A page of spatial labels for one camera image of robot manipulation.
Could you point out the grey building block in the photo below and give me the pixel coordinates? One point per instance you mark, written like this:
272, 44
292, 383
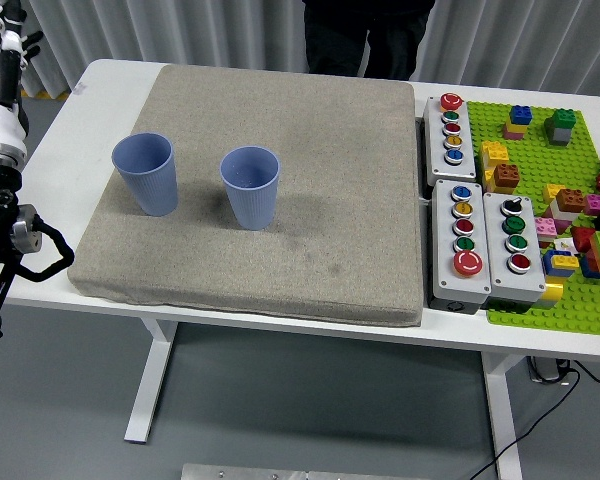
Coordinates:
560, 136

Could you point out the green studded baseplate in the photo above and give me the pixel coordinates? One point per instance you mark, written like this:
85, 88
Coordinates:
535, 165

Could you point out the white pleated curtain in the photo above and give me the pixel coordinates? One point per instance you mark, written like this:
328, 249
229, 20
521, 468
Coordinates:
230, 25

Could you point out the person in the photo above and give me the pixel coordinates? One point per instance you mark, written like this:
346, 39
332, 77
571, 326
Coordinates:
365, 35

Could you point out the white table leg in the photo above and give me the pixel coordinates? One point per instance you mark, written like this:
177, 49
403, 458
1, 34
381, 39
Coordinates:
150, 380
502, 410

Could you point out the grey-brown fabric mat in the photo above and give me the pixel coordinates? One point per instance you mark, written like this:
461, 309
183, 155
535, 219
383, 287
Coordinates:
305, 225

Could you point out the white building block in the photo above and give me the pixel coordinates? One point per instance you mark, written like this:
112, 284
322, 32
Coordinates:
562, 214

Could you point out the grey box large red button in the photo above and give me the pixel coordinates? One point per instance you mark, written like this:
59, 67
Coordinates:
442, 270

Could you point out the grey five-button control box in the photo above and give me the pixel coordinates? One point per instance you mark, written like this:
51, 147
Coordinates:
437, 150

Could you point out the magenta building block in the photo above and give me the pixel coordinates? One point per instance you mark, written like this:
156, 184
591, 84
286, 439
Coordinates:
596, 204

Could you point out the grey power strip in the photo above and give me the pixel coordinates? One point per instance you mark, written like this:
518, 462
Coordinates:
545, 371

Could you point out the grey box with selector switch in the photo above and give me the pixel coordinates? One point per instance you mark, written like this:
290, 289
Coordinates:
497, 270

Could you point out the blue ribbed cup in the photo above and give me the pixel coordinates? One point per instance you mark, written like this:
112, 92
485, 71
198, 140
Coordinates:
150, 180
252, 200

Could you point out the brown building block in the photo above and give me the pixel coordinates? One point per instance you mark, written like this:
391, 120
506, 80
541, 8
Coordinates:
570, 199
506, 175

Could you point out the yellow round building block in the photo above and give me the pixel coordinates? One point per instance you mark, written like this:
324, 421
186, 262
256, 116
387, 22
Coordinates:
554, 291

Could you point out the red building block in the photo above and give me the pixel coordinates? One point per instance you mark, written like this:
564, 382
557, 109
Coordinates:
582, 239

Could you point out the pink building block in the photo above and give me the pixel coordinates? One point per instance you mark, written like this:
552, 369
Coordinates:
545, 227
506, 131

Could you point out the blue building block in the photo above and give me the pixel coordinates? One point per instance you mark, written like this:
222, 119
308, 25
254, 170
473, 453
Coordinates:
591, 269
550, 265
521, 115

